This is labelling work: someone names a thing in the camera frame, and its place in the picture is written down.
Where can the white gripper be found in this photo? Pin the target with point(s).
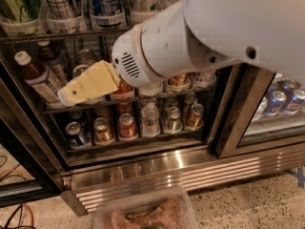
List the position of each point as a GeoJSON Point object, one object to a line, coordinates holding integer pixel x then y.
{"type": "Point", "coordinates": [125, 61]}

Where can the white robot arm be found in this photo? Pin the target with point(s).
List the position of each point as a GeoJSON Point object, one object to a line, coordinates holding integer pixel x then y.
{"type": "Point", "coordinates": [195, 35]}

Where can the red coca-cola can rear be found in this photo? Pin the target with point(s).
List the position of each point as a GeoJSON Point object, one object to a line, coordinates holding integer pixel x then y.
{"type": "Point", "coordinates": [109, 55]}

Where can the red coca-cola can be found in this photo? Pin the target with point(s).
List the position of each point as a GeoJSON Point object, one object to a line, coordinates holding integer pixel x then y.
{"type": "Point", "coordinates": [124, 88]}
{"type": "Point", "coordinates": [109, 55]}

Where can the green white soda can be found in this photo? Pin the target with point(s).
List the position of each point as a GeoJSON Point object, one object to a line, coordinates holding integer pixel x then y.
{"type": "Point", "coordinates": [77, 71]}

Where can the rear silver soda can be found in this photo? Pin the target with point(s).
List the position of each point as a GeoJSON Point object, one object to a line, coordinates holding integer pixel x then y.
{"type": "Point", "coordinates": [86, 57]}

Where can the red coca-cola can front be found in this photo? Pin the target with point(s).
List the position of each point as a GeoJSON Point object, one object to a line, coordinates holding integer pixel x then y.
{"type": "Point", "coordinates": [124, 88]}

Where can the red can bottom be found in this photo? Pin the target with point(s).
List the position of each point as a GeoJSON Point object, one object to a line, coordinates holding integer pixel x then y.
{"type": "Point", "coordinates": [127, 126]}

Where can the bronze can bottom left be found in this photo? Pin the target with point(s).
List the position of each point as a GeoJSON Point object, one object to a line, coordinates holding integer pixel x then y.
{"type": "Point", "coordinates": [102, 130]}

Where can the blue pepsi can bottom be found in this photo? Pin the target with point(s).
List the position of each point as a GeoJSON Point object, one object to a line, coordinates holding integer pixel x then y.
{"type": "Point", "coordinates": [78, 138]}

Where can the bottom shelf water bottle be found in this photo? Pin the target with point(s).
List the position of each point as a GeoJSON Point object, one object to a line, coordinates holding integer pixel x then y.
{"type": "Point", "coordinates": [150, 120]}

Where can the gold can front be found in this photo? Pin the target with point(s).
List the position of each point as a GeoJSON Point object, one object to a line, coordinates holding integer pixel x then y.
{"type": "Point", "coordinates": [178, 80]}

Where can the gold can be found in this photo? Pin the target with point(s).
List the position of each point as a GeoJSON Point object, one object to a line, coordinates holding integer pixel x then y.
{"type": "Point", "coordinates": [178, 80]}
{"type": "Point", "coordinates": [195, 116]}

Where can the silver green can bottom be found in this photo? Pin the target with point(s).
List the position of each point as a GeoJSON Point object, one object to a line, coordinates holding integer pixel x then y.
{"type": "Point", "coordinates": [172, 121]}

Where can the gold can bottom right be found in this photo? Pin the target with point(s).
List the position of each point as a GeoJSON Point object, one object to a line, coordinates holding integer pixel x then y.
{"type": "Point", "coordinates": [195, 116]}

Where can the stainless steel fridge base grille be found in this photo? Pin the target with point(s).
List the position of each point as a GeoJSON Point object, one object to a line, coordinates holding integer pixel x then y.
{"type": "Point", "coordinates": [192, 169]}

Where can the left open fridge door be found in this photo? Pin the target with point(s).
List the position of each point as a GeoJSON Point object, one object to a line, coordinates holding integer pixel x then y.
{"type": "Point", "coordinates": [22, 141]}

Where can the right glass fridge door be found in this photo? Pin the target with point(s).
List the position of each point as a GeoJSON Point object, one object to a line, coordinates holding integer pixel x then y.
{"type": "Point", "coordinates": [248, 129]}

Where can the pepsi can behind glass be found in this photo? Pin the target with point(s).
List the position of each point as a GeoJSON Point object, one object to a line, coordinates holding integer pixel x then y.
{"type": "Point", "coordinates": [294, 101]}
{"type": "Point", "coordinates": [275, 101]}

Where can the rear left tea bottle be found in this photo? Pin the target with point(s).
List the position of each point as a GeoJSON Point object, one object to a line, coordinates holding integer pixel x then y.
{"type": "Point", "coordinates": [55, 59]}

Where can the front left tea bottle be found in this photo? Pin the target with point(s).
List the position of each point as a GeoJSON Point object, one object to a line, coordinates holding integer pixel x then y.
{"type": "Point", "coordinates": [39, 76]}

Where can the clear plastic food container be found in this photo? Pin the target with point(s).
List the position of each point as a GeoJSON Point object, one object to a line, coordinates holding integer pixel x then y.
{"type": "Point", "coordinates": [169, 208]}

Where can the top wire shelf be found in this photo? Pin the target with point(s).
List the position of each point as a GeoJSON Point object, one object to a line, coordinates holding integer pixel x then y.
{"type": "Point", "coordinates": [4, 39]}

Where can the wire shelf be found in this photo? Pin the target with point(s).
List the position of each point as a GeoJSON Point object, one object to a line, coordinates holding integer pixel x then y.
{"type": "Point", "coordinates": [4, 39]}
{"type": "Point", "coordinates": [114, 99]}

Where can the middle wire shelf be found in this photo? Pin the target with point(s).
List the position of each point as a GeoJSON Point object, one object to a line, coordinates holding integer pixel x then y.
{"type": "Point", "coordinates": [114, 99]}

